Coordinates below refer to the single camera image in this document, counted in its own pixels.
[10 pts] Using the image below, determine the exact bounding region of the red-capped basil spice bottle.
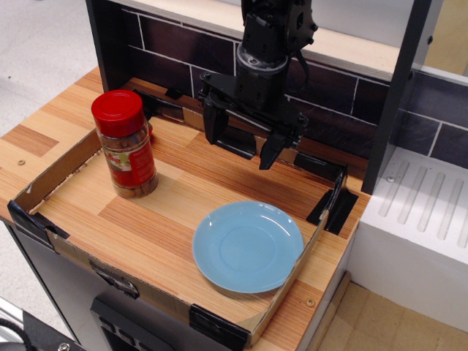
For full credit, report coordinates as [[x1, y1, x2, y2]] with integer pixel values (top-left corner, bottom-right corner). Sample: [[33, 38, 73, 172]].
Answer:
[[91, 89, 158, 198]]

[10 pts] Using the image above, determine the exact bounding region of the brown cardboard fence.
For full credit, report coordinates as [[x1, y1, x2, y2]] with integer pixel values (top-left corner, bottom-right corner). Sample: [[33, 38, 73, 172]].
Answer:
[[7, 88, 360, 350]]

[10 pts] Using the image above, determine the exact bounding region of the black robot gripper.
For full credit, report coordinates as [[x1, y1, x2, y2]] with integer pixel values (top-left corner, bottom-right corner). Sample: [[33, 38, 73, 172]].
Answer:
[[199, 43, 308, 170]]

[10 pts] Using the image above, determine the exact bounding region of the red toy tomato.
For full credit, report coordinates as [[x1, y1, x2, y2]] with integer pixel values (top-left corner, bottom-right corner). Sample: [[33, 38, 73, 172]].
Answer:
[[147, 121, 153, 138]]

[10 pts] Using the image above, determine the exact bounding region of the white ribbed drainer board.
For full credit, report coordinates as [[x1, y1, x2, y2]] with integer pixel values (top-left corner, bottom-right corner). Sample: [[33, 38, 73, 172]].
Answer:
[[347, 148, 467, 331]]

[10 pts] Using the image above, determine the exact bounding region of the light blue ceramic plate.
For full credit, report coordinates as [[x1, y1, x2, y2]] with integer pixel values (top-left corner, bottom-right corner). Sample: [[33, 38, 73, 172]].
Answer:
[[192, 201, 304, 293]]

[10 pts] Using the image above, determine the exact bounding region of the black control panel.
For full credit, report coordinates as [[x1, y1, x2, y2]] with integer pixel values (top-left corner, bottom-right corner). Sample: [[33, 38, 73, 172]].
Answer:
[[90, 296, 176, 351]]

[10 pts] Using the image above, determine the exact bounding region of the dark grey shelf post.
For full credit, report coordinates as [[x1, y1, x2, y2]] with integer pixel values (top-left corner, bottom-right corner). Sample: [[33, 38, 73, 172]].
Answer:
[[361, 1, 431, 195]]

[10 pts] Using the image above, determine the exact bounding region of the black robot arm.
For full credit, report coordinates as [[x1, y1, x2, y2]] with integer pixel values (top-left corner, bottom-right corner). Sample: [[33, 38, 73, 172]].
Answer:
[[199, 1, 317, 170]]

